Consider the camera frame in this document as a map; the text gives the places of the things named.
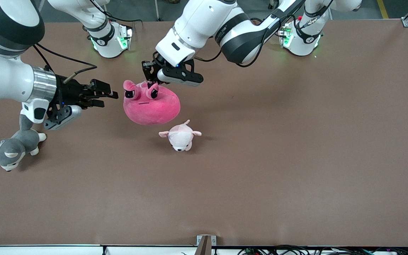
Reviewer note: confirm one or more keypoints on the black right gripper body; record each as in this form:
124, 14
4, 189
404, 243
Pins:
69, 92

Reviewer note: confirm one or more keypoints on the bright pink round plush toy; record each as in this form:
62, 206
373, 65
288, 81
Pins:
152, 108

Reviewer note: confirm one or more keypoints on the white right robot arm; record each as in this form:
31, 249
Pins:
2, 71

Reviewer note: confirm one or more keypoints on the pale pink pig plush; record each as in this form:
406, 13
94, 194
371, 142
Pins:
181, 138

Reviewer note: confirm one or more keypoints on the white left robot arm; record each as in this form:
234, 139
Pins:
204, 24

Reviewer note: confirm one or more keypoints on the white table edge frame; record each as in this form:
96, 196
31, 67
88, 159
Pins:
48, 250

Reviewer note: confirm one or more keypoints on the grey and white cat plush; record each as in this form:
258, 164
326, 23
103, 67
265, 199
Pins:
12, 150

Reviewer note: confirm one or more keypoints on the aluminium profile bracket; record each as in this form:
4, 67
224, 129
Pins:
205, 244

